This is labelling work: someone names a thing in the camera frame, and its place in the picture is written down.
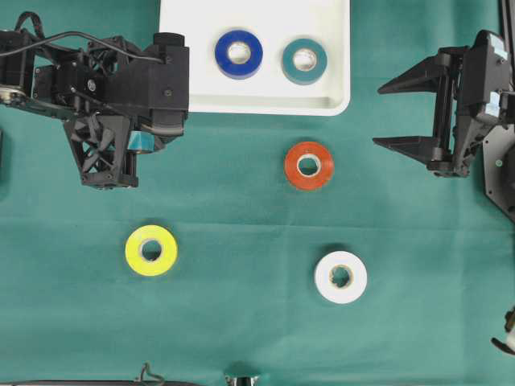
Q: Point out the blue tape roll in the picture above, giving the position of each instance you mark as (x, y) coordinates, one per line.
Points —
(238, 54)

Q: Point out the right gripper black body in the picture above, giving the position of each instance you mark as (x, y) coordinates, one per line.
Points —
(461, 134)

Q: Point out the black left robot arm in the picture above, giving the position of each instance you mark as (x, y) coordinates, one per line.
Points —
(31, 67)

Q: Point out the red tape roll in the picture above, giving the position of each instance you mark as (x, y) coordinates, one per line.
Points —
(308, 166)

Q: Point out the white tape roll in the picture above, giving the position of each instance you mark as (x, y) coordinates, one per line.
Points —
(340, 277)

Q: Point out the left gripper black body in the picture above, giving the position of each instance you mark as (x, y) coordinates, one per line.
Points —
(99, 131)

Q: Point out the green table cloth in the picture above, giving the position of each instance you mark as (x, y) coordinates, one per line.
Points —
(241, 296)

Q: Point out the white black cable connector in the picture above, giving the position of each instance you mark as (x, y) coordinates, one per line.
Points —
(508, 346)

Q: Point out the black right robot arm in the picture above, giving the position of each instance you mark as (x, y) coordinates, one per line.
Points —
(498, 148)

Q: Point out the green tape roll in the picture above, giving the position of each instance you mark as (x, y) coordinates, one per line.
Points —
(304, 61)

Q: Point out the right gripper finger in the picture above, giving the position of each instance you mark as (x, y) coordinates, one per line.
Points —
(420, 148)
(422, 77)

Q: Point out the black wire clip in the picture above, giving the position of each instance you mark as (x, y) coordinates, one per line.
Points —
(147, 378)

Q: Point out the black aluminium frame rail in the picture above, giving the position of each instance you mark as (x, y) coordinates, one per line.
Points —
(508, 30)

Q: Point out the white plastic tray case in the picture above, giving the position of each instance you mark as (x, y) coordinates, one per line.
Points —
(275, 24)

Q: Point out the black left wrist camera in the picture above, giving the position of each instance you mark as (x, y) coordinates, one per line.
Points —
(149, 86)

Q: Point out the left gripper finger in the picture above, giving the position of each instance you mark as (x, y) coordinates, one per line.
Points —
(141, 142)

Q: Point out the yellow tape roll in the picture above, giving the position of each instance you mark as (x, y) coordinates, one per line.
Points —
(151, 250)

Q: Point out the metal camera mount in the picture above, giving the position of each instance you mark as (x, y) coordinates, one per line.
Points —
(233, 380)

